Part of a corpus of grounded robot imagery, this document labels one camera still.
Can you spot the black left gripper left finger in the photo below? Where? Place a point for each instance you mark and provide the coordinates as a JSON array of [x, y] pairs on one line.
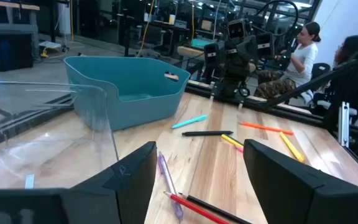
[[129, 186]]

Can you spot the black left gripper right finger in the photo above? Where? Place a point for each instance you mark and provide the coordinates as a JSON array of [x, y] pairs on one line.
[[291, 193]]

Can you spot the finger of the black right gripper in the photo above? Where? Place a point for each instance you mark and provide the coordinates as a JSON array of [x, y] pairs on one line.
[[231, 51], [247, 46]]

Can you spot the translucent purple pen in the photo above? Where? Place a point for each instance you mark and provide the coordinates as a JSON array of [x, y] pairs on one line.
[[166, 174]]

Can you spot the yellow pen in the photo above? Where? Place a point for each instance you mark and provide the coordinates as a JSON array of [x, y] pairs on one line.
[[291, 146]]

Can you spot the pink pencil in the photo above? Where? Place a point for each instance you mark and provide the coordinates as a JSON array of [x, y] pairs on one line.
[[239, 149]]

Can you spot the red pencil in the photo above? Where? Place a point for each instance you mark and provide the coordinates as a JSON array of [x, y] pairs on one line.
[[194, 208]]

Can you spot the orange pencil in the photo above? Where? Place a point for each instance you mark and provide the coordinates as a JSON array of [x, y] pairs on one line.
[[266, 127]]

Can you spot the black pencil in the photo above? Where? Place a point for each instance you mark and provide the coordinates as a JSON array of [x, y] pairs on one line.
[[216, 209]]

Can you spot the yellow pencil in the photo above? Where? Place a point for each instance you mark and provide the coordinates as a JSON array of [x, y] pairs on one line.
[[231, 140]]

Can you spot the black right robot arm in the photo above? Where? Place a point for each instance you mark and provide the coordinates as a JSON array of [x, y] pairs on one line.
[[233, 77]]

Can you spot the seated person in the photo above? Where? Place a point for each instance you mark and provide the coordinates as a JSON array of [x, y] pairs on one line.
[[303, 59]]

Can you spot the turquoise pen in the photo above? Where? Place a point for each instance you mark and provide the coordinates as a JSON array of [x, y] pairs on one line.
[[190, 121]]

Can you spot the slim black pen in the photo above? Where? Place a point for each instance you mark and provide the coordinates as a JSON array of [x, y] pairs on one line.
[[207, 133]]

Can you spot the teal plastic bin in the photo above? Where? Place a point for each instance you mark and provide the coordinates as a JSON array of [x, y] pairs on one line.
[[141, 112]]

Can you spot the black office chair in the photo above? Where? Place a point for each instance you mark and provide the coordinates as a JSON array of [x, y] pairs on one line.
[[320, 70]]

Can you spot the silver aluminium extrusion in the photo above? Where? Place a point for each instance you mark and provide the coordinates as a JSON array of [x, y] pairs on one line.
[[343, 124]]

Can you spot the clear plastic bin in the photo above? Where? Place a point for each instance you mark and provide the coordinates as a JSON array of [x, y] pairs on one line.
[[42, 149]]

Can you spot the black computer tower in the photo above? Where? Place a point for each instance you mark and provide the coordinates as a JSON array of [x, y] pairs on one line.
[[14, 49]]

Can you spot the wooden workbench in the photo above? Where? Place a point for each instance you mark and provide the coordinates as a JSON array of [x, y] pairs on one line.
[[8, 5]]

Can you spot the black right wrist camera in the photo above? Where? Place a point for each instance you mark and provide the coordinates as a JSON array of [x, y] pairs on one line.
[[236, 30]]

